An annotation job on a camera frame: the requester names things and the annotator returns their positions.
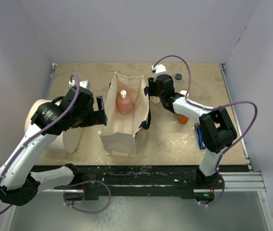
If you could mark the blue black clamp tool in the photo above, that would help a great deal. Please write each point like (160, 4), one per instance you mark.
(199, 137)

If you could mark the pink liquid pump bottle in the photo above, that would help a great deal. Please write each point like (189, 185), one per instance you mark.
(124, 102)

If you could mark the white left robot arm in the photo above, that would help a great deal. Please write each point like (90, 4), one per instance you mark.
(77, 109)

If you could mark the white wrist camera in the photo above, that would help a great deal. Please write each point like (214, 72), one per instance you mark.
(158, 69)
(85, 84)

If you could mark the amber liquid pump bottle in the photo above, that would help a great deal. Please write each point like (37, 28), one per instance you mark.
(155, 99)

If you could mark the white cylindrical paper roll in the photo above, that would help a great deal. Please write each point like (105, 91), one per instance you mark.
(66, 142)

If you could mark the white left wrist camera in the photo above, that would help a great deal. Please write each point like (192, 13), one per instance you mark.
(85, 84)

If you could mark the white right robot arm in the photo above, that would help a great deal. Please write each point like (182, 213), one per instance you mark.
(216, 126)

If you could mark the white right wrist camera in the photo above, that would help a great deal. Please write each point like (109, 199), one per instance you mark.
(158, 69)

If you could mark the cream canvas tote bag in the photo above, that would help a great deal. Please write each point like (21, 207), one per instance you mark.
(119, 135)

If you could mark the orange navy pump bottle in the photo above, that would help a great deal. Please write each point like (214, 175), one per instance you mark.
(183, 119)

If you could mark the clear bottle grey cap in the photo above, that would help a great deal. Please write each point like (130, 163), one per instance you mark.
(178, 81)

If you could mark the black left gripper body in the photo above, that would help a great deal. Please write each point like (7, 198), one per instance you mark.
(87, 118)

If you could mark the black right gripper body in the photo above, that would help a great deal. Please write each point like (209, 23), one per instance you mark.
(159, 93)

